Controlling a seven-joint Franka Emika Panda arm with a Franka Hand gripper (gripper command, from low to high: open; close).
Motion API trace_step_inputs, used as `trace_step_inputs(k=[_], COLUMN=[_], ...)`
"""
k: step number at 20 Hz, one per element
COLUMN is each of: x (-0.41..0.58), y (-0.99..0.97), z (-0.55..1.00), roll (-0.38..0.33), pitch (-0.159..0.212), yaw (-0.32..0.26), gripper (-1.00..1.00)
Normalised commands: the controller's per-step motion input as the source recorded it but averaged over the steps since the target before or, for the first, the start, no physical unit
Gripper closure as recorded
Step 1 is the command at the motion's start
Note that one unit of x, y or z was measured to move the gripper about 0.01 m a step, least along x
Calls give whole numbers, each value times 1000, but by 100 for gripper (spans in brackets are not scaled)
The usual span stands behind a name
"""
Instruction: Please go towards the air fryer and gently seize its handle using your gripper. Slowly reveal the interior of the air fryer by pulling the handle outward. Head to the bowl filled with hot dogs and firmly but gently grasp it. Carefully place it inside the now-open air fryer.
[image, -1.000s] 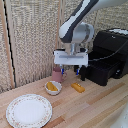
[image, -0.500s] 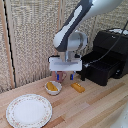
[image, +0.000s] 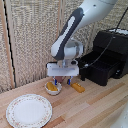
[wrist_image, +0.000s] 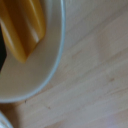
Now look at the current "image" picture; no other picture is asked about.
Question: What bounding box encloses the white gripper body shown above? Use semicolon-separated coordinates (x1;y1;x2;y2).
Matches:
46;59;80;78

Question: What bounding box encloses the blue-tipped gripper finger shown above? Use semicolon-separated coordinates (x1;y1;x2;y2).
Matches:
52;76;59;86
67;76;73;86

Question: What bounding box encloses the yellow food piece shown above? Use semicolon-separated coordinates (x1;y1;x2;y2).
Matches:
46;82;58;92

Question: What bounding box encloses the small white bowl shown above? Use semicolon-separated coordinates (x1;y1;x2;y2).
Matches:
44;80;63;96

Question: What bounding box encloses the black air fryer drawer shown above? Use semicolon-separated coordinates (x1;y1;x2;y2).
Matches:
78;50;122;87

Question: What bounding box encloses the black air fryer body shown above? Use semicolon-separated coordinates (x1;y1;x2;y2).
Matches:
92;29;128;80

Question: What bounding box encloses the pink mug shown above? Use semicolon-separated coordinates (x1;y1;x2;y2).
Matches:
56;76;67;84

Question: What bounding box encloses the yellow rectangular block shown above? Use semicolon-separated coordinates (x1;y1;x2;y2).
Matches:
70;82;86;94

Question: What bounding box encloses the white floral rimmed plate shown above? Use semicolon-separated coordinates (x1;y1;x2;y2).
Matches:
5;93;53;128

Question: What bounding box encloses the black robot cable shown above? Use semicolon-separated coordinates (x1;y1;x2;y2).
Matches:
83;7;128;69

